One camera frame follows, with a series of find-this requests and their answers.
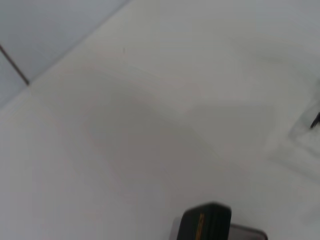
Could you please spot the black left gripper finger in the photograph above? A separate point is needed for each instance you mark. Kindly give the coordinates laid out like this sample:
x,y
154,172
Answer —
x,y
205,222

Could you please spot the black thin-frame glasses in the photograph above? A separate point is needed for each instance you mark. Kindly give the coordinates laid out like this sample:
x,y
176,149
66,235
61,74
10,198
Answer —
x,y
315,121

